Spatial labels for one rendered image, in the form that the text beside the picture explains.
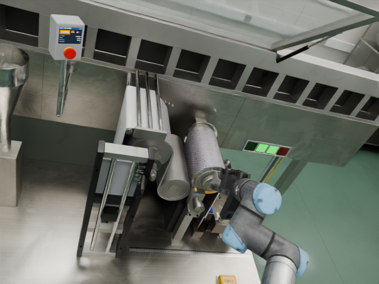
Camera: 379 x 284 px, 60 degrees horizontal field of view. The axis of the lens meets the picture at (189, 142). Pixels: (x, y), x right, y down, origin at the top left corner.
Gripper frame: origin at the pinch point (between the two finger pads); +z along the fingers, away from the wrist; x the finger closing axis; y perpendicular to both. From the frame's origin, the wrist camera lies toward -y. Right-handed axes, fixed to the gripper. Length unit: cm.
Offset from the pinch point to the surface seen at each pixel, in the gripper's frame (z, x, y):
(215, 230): 18.6, -10.2, -21.0
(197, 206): 1.9, 5.6, -8.4
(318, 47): 224, -201, 152
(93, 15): 7, 51, 51
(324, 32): -25, -16, 53
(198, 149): 10.7, 5.5, 11.8
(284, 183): 71, -77, -2
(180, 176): 6.8, 12.1, 1.0
